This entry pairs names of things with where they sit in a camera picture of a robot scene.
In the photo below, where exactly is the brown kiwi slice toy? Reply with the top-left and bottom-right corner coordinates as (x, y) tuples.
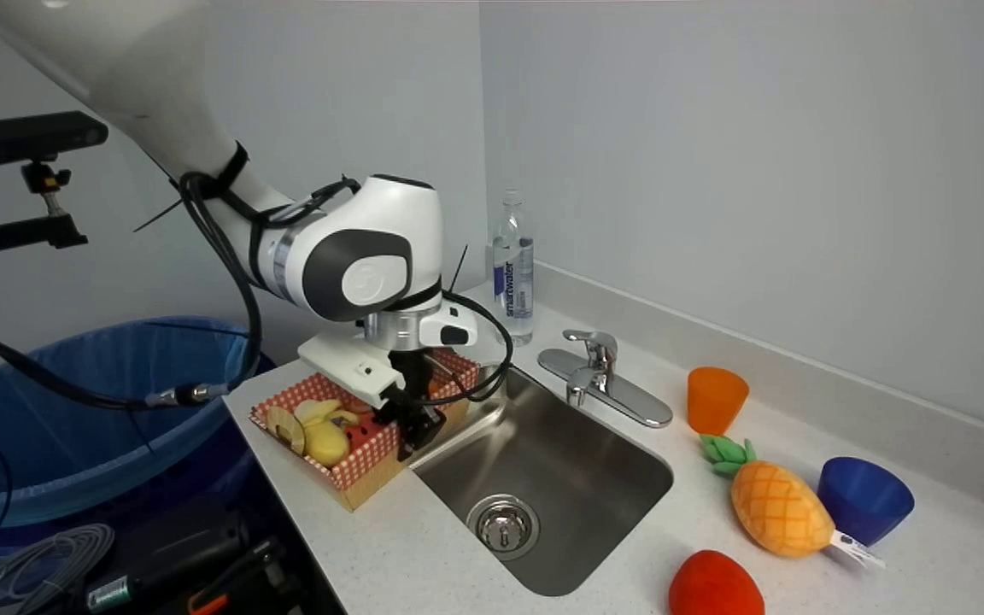
(262, 402), (307, 456)

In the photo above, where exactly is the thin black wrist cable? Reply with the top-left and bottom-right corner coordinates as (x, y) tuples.
(420, 288), (515, 408)

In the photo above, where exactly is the yellow banana plush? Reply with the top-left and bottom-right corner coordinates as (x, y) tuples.
(291, 397), (354, 471)

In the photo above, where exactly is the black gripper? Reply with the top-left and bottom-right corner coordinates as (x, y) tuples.
(383, 349), (451, 461)

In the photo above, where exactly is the red watermelon plush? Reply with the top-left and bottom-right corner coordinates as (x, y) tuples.
(342, 413), (390, 455)

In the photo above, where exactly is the black stereo camera bar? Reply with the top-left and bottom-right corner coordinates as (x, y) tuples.
(0, 109), (113, 172)

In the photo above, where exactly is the stainless steel sink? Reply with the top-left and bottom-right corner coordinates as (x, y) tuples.
(405, 361), (675, 600)

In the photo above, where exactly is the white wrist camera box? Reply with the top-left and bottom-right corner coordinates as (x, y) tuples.
(295, 331), (399, 408)

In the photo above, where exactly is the orange plush pineapple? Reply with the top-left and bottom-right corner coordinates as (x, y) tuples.
(695, 432), (888, 574)

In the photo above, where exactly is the black clamp orange tip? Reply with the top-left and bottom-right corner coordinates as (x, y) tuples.
(184, 588), (238, 615)

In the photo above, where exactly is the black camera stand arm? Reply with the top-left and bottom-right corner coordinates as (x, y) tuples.
(0, 156), (93, 265)

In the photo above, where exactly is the red checkered cardboard basket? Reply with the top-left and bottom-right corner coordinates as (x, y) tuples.
(246, 344), (486, 512)

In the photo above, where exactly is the chrome sink faucet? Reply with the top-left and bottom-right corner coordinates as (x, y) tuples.
(533, 329), (675, 432)

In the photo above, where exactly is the orange plastic cup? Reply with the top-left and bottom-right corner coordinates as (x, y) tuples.
(683, 361), (750, 440)

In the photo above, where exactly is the grey ribbed round object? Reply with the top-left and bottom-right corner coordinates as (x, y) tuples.
(0, 524), (118, 615)

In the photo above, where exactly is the blue plastic cup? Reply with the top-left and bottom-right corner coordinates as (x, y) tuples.
(812, 455), (915, 550)

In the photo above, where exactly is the clear plastic water bottle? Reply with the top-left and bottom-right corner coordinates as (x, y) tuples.
(486, 194), (541, 344)

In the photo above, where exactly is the blue trash bin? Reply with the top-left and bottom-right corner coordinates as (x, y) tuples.
(0, 313), (262, 533)

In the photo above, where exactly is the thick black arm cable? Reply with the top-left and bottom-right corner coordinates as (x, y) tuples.
(0, 167), (268, 416)

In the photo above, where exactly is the red plush fruit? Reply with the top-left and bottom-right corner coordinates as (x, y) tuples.
(666, 545), (769, 615)

